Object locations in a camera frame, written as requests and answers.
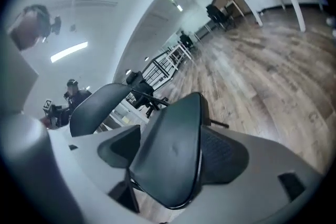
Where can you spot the black head-worn camera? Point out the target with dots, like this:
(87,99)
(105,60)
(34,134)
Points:
(56,25)

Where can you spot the black office chair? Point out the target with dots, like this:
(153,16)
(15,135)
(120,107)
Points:
(218,16)
(140,86)

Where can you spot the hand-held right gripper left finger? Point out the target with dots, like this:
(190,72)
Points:
(78,165)

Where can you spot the person's head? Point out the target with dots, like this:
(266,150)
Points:
(29,26)

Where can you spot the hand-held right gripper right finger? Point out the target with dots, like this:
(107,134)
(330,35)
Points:
(262,165)

